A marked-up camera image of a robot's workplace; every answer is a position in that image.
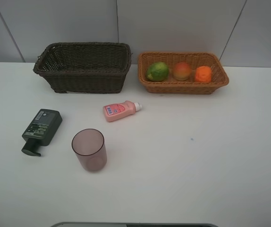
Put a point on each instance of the dark brown wicker basket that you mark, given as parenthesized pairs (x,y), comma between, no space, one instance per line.
(87,67)

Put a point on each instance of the orange tangerine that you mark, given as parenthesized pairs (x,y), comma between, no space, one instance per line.
(203,74)

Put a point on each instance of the pink lotion bottle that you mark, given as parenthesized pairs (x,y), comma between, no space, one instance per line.
(118,111)

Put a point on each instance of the red yellow peach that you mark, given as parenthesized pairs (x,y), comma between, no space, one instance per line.
(181,71)

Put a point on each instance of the green papaya fruit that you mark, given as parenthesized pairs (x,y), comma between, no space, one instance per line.
(157,72)

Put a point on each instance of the translucent pink plastic cup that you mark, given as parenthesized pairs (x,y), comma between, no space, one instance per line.
(89,147)

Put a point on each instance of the dark green pump bottle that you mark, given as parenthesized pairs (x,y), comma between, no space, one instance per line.
(41,131)

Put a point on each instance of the light orange wicker basket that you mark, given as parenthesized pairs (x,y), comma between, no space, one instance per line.
(189,86)

